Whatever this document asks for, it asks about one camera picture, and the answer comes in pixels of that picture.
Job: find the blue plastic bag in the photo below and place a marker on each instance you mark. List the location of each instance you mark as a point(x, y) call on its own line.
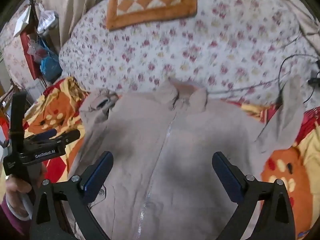
point(50, 65)

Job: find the beige curtain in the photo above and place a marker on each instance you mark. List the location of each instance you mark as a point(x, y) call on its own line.
point(72, 5)

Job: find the person's left hand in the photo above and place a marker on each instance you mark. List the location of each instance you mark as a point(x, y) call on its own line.
point(15, 185)

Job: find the red wooden frame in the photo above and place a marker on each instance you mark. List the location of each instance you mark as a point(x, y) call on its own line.
point(27, 52)

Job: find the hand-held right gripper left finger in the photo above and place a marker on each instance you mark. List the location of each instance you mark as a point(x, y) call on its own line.
point(97, 177)

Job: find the orange red printed blanket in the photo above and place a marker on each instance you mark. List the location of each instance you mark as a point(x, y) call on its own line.
point(287, 180)

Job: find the pale floral cloth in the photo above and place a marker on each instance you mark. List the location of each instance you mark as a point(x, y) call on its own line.
point(11, 45)

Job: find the clear plastic bag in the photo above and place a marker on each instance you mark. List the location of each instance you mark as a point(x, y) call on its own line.
point(47, 21)

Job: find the beige zip jacket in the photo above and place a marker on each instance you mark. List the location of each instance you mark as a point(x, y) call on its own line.
point(187, 155)

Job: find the person's left forearm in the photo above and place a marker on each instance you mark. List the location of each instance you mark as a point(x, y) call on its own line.
point(8, 217)

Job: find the floral quilt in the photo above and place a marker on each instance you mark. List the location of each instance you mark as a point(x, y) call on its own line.
point(200, 42)

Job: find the orange checkered mat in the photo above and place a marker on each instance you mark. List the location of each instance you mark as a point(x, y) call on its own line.
point(150, 2)

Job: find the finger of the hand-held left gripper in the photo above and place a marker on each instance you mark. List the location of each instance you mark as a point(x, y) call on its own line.
point(46, 134)
point(68, 135)

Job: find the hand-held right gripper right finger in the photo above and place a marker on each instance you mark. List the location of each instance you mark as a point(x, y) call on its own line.
point(228, 180)

